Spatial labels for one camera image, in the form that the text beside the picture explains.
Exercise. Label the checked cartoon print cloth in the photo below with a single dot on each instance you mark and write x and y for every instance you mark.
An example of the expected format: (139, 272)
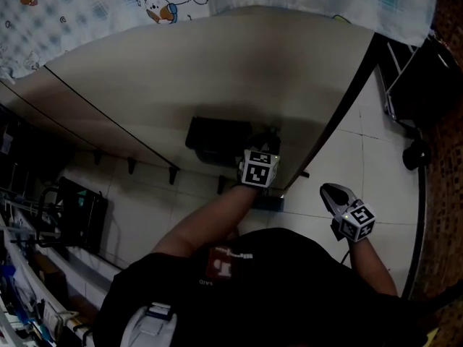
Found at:
(90, 13)

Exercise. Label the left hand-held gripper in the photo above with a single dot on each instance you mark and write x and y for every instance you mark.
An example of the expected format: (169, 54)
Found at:
(257, 170)

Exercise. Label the brown cardboard box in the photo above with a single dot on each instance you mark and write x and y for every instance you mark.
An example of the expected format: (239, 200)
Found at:
(50, 277)

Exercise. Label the white shelf rack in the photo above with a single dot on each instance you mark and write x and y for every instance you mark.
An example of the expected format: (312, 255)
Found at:
(25, 259)

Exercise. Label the black cabinet foot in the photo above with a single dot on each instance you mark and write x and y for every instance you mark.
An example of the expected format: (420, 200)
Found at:
(131, 165)
(97, 156)
(305, 174)
(173, 175)
(221, 184)

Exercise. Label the black box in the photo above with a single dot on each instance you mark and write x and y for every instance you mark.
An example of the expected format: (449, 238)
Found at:
(217, 139)

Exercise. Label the white storage bin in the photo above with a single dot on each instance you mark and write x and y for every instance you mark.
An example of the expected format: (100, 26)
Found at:
(90, 269)

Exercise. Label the black folding cart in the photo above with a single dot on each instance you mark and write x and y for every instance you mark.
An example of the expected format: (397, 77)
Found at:
(90, 222)

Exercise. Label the teal plastic piece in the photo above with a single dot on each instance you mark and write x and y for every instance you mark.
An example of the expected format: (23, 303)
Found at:
(82, 193)

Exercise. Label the black caster wheel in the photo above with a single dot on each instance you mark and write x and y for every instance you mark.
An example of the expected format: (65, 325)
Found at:
(416, 155)

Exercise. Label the black metal rack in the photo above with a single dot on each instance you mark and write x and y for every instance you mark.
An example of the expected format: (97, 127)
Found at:
(434, 96)

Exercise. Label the person's left forearm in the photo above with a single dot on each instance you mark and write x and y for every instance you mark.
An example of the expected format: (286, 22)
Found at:
(202, 222)

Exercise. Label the person's black shirt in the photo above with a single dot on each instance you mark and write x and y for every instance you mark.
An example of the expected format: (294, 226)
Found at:
(289, 295)

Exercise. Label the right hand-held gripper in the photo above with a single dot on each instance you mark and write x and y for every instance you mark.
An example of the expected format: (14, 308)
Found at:
(356, 222)

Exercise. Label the dark storage shelf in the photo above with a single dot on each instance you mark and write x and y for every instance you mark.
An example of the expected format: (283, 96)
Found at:
(36, 157)

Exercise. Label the person's right forearm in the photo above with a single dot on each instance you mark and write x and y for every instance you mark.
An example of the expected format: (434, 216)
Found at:
(369, 266)

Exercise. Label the white paper note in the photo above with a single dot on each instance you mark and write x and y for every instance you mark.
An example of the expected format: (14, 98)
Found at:
(6, 144)

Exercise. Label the white body-worn pouch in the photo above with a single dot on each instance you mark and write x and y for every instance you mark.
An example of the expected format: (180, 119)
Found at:
(144, 329)

